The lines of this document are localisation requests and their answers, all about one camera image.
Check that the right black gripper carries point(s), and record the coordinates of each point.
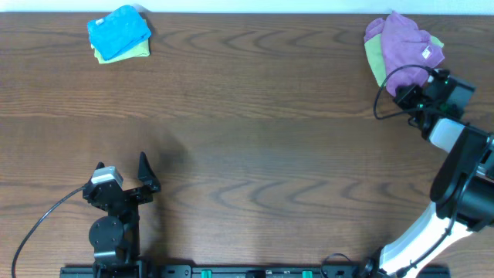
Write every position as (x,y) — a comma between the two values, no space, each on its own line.
(404,99)

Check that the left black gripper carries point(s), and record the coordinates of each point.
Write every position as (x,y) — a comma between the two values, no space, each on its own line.
(126,194)

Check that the purple microfibre cloth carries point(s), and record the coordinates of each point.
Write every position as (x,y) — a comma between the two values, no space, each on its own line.
(399,27)

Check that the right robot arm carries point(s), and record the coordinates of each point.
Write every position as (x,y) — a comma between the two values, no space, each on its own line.
(461,195)

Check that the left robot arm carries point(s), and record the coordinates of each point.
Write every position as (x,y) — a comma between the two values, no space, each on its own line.
(116,237)

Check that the green crumpled cloth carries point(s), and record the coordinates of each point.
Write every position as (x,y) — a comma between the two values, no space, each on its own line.
(376,58)

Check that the purple crumpled cloth underneath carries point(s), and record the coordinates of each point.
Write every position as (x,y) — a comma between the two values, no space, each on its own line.
(373,29)

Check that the green folded cloth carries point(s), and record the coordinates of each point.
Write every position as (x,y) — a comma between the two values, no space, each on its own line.
(140,50)

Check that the blue folded cloth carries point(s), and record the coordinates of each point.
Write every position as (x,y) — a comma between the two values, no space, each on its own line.
(117,33)

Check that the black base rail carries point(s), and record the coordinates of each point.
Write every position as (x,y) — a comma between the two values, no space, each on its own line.
(186,271)

